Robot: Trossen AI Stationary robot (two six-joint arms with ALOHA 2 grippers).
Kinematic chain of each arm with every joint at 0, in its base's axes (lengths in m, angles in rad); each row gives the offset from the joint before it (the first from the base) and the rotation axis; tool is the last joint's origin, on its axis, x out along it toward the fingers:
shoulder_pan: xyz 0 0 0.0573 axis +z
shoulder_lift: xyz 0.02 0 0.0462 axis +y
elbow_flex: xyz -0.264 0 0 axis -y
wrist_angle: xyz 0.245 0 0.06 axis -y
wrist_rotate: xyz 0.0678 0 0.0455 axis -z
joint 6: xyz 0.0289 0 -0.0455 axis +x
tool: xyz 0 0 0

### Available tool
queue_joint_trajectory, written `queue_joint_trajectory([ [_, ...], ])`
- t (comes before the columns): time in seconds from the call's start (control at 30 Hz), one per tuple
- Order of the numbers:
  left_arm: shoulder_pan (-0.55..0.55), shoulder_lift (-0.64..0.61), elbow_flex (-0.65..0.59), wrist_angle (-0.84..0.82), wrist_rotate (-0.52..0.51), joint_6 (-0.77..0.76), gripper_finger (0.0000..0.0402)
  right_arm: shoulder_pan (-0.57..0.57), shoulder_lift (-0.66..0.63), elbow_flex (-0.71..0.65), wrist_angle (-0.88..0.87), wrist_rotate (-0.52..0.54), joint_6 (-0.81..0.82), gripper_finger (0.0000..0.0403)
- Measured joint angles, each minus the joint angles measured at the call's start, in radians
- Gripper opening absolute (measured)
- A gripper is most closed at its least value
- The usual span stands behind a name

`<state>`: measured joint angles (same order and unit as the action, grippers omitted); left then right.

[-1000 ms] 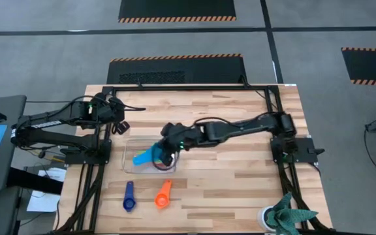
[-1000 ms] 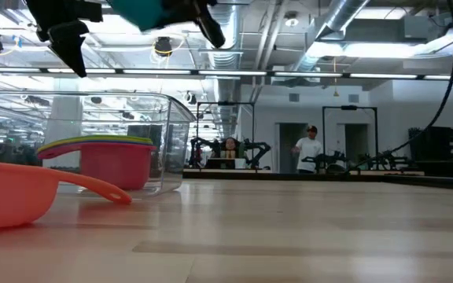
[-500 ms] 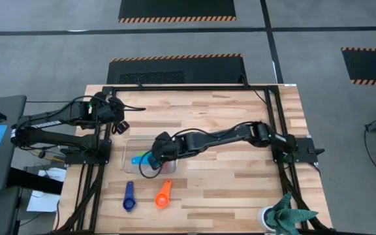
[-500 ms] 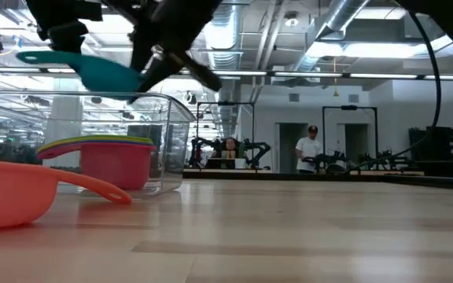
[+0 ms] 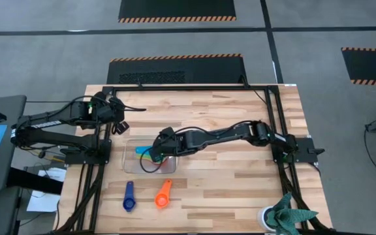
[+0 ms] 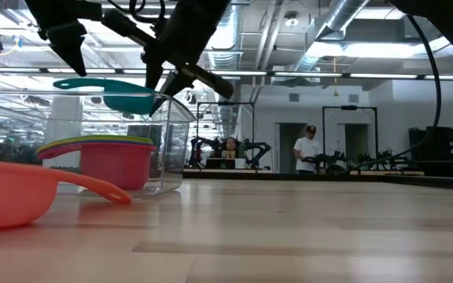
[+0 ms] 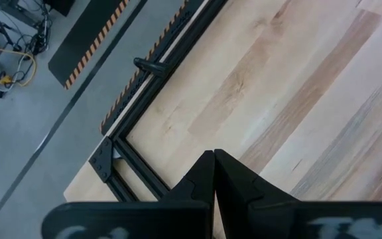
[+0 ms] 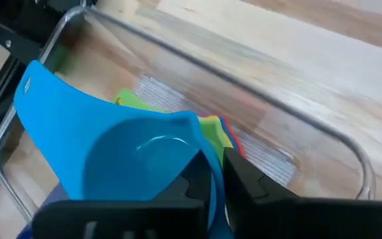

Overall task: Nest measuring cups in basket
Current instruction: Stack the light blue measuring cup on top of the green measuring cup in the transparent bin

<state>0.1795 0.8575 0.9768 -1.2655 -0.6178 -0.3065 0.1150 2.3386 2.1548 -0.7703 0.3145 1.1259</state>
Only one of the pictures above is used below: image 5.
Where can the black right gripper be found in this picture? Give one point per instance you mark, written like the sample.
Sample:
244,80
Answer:
171,145

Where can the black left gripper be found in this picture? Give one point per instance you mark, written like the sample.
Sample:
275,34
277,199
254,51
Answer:
108,109

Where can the red measuring cup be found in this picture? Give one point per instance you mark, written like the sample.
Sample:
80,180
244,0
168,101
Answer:
170,162

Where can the yellow measuring cup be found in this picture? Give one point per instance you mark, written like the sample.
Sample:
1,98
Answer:
152,160

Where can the light blue measuring cup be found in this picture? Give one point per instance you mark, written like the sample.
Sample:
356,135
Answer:
142,150

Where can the green measuring cup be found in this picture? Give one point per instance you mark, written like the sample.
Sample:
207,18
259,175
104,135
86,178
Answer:
144,156

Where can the orange measuring cup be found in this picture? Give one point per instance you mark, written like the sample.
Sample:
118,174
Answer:
163,197

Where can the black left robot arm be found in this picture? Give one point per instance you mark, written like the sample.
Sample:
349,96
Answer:
54,137

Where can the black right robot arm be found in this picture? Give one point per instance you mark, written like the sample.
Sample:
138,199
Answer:
227,134

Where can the clear plastic basket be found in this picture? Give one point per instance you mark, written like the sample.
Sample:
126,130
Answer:
131,163

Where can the navy blue measuring cup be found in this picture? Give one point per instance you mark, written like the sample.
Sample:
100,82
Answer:
129,199

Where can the black striped-edge floor mat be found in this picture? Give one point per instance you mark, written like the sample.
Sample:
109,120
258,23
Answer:
175,70
370,65
175,8

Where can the white paper sheet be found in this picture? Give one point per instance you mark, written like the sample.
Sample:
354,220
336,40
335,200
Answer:
42,202
55,174

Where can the white plant pot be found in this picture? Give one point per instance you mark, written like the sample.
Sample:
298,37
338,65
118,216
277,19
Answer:
261,218

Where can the black shelf bar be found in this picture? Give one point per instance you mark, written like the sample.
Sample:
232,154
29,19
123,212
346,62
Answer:
34,182

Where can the green artificial plant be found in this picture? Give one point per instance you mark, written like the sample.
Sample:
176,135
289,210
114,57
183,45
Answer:
287,217

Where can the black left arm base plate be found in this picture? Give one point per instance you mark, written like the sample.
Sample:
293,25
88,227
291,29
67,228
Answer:
77,159

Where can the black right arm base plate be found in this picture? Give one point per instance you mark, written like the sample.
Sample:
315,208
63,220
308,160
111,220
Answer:
305,150

